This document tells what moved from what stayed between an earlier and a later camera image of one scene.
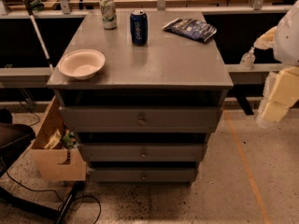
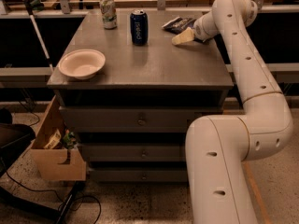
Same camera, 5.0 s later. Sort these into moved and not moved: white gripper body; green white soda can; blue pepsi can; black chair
Moved: white gripper body
Not moved: blue pepsi can; black chair; green white soda can
